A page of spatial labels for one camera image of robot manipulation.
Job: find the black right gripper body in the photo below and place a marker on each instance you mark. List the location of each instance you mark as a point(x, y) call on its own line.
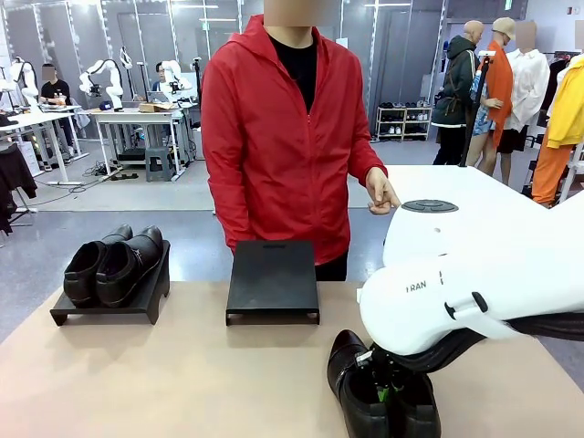
point(385, 365)

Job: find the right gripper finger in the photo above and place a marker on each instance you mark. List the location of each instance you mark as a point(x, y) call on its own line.
point(399, 385)
point(384, 392)

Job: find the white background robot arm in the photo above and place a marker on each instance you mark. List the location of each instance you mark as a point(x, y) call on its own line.
point(102, 82)
point(25, 82)
point(175, 80)

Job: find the person's left forearm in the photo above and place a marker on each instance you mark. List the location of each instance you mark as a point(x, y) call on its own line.
point(365, 146)

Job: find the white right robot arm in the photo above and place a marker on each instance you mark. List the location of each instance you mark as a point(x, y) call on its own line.
point(479, 274)

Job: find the person's right forearm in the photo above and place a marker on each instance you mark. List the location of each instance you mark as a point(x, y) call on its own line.
point(232, 196)

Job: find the black shoe stand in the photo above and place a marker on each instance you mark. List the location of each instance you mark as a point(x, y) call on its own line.
point(273, 278)
point(146, 292)

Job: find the person in red jacket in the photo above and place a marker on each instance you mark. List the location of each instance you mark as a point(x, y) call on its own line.
point(283, 150)

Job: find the person in white shirt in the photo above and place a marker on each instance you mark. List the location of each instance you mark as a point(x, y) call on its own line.
point(529, 86)

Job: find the seated person with glasses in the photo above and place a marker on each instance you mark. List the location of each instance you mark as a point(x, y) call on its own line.
point(160, 84)

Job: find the seated person in black shirt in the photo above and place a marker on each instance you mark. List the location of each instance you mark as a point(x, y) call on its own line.
point(57, 98)

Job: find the person's left hand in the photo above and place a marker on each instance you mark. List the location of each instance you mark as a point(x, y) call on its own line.
point(381, 191)

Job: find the white side table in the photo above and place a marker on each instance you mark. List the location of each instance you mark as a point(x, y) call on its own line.
point(438, 182)

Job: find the white shoe rack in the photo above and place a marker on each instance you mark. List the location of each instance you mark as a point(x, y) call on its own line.
point(403, 123)

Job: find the orange trousers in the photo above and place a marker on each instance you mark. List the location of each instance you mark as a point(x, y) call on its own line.
point(549, 173)

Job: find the mannequin in dark jacket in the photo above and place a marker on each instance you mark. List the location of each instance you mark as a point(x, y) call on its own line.
point(456, 91)

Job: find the mannequin in orange garment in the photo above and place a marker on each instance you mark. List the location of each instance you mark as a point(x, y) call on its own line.
point(497, 91)

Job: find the grey plastic stool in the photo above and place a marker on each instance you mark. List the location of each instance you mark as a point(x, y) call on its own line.
point(160, 164)

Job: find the yellow hanging garment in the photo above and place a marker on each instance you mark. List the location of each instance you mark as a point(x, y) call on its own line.
point(568, 109)

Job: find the black box under desk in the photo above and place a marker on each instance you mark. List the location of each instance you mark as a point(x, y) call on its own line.
point(131, 156)

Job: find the brown cardboard box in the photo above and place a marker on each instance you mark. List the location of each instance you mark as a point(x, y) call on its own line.
point(153, 107)

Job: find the white background desk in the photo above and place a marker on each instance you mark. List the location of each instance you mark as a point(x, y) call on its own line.
point(137, 116)
point(41, 121)

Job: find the blue cap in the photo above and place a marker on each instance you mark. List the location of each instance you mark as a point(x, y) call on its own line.
point(106, 106)

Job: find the black hanging garment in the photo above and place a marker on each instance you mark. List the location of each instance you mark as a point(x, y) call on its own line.
point(13, 182)

